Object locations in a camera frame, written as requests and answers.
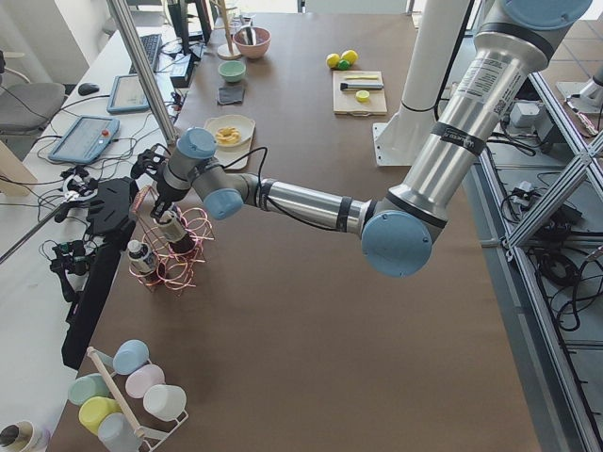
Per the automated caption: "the wooden cutting board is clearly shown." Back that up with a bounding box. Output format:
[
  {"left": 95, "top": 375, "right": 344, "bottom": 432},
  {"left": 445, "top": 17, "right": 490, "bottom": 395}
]
[{"left": 332, "top": 70, "right": 387, "bottom": 116}]

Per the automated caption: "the light blue cup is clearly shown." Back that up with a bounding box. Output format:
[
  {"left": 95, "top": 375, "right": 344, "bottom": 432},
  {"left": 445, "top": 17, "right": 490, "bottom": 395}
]
[{"left": 113, "top": 339, "right": 150, "bottom": 375}]

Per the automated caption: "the grey folded cloth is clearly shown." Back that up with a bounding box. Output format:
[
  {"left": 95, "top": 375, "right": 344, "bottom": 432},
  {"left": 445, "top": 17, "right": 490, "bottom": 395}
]
[{"left": 217, "top": 85, "right": 245, "bottom": 105}]

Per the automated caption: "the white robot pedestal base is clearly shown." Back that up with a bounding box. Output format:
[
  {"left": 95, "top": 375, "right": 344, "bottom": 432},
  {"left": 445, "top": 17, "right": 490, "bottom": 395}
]
[{"left": 373, "top": 0, "right": 474, "bottom": 167}]

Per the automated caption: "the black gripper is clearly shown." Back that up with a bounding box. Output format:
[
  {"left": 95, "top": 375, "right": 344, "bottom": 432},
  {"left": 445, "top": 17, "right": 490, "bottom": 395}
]
[{"left": 151, "top": 176, "right": 187, "bottom": 218}]

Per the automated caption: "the wooden glass stand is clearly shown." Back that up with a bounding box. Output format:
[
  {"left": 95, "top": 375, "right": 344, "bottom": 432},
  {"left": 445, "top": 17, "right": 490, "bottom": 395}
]
[{"left": 212, "top": 0, "right": 242, "bottom": 60}]

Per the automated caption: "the black computer mouse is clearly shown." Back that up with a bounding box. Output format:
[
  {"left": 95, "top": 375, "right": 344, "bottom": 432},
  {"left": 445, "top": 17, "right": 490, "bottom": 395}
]
[{"left": 77, "top": 83, "right": 100, "bottom": 96}]

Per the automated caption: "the tea bottle white cap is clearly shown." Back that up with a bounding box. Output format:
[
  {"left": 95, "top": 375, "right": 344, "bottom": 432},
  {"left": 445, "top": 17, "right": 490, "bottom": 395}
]
[{"left": 156, "top": 210, "right": 195, "bottom": 254}]

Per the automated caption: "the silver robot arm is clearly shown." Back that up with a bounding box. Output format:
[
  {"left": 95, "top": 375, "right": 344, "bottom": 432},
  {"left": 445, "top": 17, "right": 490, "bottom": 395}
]
[{"left": 152, "top": 1, "right": 589, "bottom": 277}]

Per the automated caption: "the steel muddler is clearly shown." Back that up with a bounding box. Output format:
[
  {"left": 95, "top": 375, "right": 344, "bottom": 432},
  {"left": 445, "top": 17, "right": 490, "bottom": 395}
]
[{"left": 339, "top": 81, "right": 384, "bottom": 91}]

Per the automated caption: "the yellow plastic knife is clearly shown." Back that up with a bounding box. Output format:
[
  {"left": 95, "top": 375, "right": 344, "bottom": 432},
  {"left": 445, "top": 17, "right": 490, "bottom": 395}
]
[{"left": 344, "top": 73, "right": 380, "bottom": 80}]

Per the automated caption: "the pink cup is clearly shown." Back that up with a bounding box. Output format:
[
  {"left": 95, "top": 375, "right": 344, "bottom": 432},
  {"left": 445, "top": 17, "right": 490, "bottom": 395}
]
[{"left": 125, "top": 363, "right": 165, "bottom": 398}]

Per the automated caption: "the copper wire bottle rack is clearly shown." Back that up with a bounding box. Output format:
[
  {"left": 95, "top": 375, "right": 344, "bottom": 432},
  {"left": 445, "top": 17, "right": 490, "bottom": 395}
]
[{"left": 129, "top": 186, "right": 215, "bottom": 295}]

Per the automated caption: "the green lime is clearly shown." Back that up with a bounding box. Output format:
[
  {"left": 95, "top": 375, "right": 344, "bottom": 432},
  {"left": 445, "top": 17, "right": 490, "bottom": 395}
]
[{"left": 337, "top": 59, "right": 350, "bottom": 71}]

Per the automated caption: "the halved lemon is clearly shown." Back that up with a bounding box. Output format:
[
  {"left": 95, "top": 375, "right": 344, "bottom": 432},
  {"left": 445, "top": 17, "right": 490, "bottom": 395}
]
[{"left": 355, "top": 89, "right": 370, "bottom": 103}]

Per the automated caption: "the white cup rack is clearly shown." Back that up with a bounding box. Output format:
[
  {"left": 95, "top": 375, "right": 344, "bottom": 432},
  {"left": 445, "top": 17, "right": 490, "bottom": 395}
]
[{"left": 87, "top": 347, "right": 189, "bottom": 451}]

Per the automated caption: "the mint green bowl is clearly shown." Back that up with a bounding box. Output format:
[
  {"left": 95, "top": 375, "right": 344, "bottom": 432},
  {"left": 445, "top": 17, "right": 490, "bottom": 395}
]
[{"left": 218, "top": 60, "right": 247, "bottom": 83}]

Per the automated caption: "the blue teach pendant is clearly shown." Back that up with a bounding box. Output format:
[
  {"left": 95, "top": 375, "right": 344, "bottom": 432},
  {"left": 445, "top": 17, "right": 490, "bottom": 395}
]
[
  {"left": 48, "top": 116, "right": 121, "bottom": 164},
  {"left": 106, "top": 74, "right": 150, "bottom": 114}
]

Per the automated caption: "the black keyboard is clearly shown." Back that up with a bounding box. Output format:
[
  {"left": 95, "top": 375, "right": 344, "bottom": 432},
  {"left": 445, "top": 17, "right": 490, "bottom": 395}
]
[{"left": 139, "top": 34, "right": 162, "bottom": 73}]

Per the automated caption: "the yellow lemon near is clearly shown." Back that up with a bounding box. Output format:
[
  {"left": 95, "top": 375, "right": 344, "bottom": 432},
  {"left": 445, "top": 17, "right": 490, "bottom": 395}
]
[{"left": 326, "top": 53, "right": 341, "bottom": 69}]

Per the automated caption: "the black computer monitor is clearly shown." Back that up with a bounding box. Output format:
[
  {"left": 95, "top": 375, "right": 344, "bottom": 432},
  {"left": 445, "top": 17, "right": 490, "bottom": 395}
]
[{"left": 166, "top": 0, "right": 213, "bottom": 51}]

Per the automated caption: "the green cup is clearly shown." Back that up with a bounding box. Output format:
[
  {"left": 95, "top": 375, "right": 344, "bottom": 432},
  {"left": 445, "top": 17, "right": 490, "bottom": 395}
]
[{"left": 67, "top": 373, "right": 110, "bottom": 406}]

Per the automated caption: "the metal ice scoop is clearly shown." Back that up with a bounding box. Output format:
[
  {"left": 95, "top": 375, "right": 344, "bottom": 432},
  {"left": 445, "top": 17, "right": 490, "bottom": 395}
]
[{"left": 236, "top": 24, "right": 257, "bottom": 46}]

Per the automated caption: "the pink ice bowl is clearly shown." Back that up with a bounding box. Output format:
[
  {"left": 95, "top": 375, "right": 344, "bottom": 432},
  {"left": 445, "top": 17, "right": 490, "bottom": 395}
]
[{"left": 233, "top": 26, "right": 271, "bottom": 59}]

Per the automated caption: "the yellow cup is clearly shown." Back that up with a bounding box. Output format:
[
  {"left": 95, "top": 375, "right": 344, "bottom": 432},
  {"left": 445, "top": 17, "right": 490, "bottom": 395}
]
[{"left": 78, "top": 396, "right": 122, "bottom": 435}]

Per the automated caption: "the cream serving tray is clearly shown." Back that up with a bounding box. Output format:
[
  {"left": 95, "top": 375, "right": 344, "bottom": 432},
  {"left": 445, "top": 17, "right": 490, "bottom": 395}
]
[{"left": 215, "top": 130, "right": 254, "bottom": 170}]

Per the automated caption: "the yellow lemon far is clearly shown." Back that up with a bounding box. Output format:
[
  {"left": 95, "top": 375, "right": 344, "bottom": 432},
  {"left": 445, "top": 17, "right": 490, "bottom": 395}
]
[{"left": 341, "top": 49, "right": 359, "bottom": 65}]

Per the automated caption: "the grey blue cup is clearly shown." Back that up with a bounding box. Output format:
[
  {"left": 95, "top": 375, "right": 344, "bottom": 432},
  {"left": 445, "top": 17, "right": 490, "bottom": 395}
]
[{"left": 97, "top": 412, "right": 142, "bottom": 452}]

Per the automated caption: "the yellow lemon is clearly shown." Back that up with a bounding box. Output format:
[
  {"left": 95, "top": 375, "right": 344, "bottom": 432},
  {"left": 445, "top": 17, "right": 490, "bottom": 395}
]
[
  {"left": 341, "top": 49, "right": 359, "bottom": 65},
  {"left": 326, "top": 53, "right": 341, "bottom": 69}
]

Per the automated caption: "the glazed braided donut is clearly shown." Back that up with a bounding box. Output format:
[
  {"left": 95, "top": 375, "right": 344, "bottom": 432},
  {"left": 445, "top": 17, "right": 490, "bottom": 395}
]
[{"left": 215, "top": 126, "right": 241, "bottom": 146}]

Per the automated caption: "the white round plate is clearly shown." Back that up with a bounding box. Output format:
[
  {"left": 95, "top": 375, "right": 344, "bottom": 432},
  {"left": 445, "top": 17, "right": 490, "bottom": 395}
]
[{"left": 205, "top": 115, "right": 255, "bottom": 148}]

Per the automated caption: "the white cup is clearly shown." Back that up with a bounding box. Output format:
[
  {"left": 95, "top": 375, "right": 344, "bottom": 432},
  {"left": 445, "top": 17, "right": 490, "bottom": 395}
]
[{"left": 143, "top": 384, "right": 187, "bottom": 422}]

